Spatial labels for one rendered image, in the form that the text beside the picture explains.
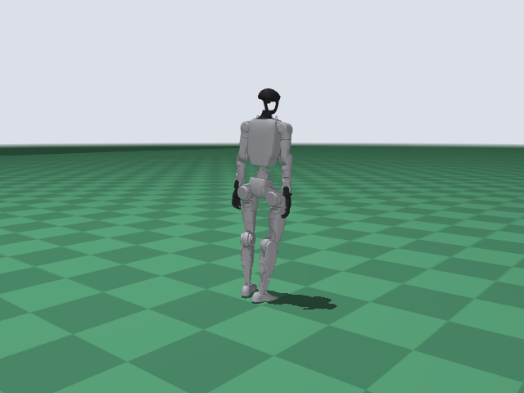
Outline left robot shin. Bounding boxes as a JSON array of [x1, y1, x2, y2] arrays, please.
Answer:
[[241, 233, 254, 287]]

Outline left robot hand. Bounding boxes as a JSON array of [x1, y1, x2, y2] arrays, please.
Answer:
[[232, 180, 243, 210]]

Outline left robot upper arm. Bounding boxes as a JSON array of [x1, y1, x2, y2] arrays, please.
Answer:
[[238, 120, 250, 161]]

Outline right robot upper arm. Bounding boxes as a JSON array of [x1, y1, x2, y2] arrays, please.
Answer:
[[277, 121, 293, 165]]

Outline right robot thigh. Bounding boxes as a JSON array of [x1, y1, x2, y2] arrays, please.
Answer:
[[260, 186, 286, 253]]

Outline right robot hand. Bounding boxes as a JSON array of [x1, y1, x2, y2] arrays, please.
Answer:
[[281, 186, 292, 218]]

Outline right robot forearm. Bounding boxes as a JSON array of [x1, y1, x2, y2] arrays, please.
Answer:
[[281, 154, 293, 192]]

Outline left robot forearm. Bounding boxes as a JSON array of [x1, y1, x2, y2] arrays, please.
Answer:
[[234, 156, 247, 187]]

